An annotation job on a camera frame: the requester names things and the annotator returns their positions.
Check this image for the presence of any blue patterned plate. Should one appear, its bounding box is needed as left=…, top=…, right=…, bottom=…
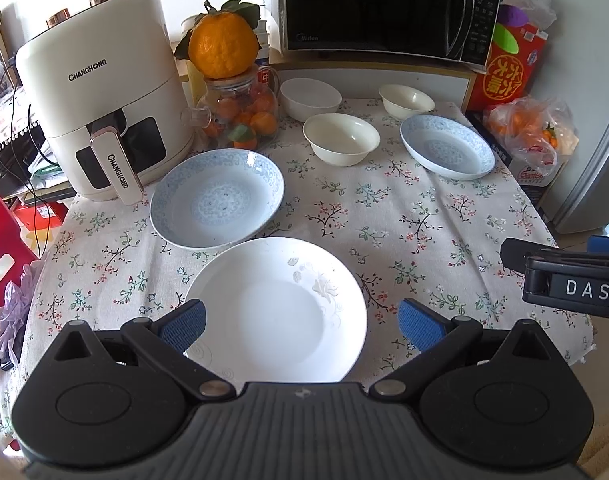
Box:
left=149, top=148, right=285, bottom=250
left=400, top=114, right=496, bottom=181

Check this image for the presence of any cream bowl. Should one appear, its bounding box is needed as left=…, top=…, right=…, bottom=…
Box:
left=378, top=84, right=435, bottom=120
left=302, top=113, right=380, bottom=167

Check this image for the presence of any purple cloth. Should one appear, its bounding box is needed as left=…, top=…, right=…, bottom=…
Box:
left=0, top=260, right=43, bottom=370

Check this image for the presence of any grey refrigerator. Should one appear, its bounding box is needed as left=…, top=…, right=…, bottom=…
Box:
left=546, top=79, right=609, bottom=235

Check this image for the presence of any red bag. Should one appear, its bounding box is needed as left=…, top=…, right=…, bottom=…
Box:
left=0, top=197, right=36, bottom=307

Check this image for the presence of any dark cardboard box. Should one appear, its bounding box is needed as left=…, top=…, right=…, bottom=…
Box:
left=465, top=110, right=566, bottom=207

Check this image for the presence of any glass jar with tangerines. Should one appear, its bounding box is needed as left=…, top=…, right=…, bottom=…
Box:
left=181, top=65, right=280, bottom=150

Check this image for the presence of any black cable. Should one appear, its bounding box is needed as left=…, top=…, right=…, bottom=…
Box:
left=0, top=54, right=60, bottom=256

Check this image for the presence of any white bowl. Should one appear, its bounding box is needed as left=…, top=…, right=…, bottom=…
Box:
left=280, top=78, right=342, bottom=122

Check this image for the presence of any plain white plate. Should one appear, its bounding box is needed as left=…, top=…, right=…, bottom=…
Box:
left=186, top=237, right=367, bottom=388

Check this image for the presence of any large orange on jar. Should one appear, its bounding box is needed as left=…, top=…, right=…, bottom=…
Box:
left=173, top=0, right=261, bottom=80

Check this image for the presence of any floral tablecloth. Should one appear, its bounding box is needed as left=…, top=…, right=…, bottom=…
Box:
left=0, top=96, right=598, bottom=441

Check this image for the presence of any white Changhong air fryer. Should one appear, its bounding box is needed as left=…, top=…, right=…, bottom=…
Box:
left=16, top=0, right=194, bottom=205

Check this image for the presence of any red gift box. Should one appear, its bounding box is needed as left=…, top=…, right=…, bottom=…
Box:
left=468, top=3, right=548, bottom=112

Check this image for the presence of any stack of paper cups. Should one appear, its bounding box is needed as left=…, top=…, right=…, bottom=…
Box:
left=254, top=20, right=270, bottom=66

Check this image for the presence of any plastic bag of oranges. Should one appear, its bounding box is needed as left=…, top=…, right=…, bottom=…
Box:
left=483, top=96, right=580, bottom=176

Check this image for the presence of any black Midea microwave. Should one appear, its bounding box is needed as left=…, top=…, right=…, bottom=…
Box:
left=274, top=0, right=502, bottom=67

